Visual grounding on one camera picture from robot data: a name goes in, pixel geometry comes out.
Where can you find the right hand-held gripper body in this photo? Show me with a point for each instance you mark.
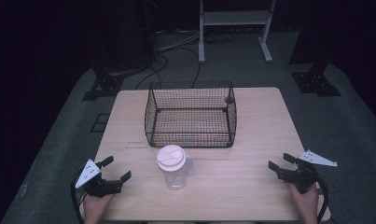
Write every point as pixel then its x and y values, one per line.
pixel 300 175

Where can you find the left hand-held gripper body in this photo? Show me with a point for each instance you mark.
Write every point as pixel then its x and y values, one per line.
pixel 97 186

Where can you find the clear cup with white lid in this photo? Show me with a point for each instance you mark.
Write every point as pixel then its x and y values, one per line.
pixel 172 166

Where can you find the person's left hand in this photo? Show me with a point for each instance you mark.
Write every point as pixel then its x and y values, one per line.
pixel 95 207

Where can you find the person's right hand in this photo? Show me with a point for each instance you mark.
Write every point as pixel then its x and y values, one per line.
pixel 306 205

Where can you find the small clear bottle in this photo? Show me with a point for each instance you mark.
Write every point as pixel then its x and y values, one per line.
pixel 190 165

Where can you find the black metal stand base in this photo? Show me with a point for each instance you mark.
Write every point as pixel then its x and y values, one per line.
pixel 103 87
pixel 316 83

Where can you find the white metal table frame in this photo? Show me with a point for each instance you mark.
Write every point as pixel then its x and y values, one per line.
pixel 235 18

